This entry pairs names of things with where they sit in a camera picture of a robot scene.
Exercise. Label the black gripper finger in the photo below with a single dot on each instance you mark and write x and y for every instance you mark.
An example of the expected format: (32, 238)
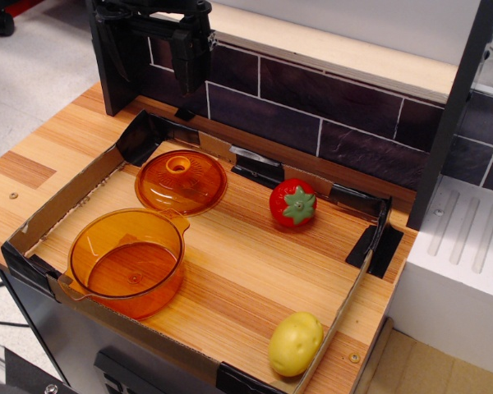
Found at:
(108, 33)
(191, 60)

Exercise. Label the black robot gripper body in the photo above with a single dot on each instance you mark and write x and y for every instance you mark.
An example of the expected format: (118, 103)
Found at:
(158, 18)

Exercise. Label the yellow toy potato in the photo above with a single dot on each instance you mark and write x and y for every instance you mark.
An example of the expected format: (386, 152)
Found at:
(294, 344)

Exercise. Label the orange transparent pot lid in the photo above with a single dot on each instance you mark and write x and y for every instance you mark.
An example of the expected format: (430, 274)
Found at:
(187, 181)

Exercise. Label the cardboard fence with black tape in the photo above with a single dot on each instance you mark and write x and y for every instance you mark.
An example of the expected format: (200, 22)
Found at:
(244, 274)

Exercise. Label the orange transparent plastic pot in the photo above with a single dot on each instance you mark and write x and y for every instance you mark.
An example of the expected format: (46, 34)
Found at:
(130, 261)

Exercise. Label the black caster wheel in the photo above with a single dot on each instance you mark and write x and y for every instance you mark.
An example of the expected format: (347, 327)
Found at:
(7, 25)

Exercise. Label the red toy tomato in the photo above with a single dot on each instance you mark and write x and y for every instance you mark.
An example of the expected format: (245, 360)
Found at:
(293, 203)

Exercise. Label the white toy sink drainboard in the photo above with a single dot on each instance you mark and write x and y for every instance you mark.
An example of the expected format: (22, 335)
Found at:
(445, 293)

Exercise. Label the black upright post left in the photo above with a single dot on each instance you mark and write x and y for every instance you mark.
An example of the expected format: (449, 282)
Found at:
(134, 50)

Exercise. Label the dark grey upright post right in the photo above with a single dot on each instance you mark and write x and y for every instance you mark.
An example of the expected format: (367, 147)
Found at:
(479, 37)

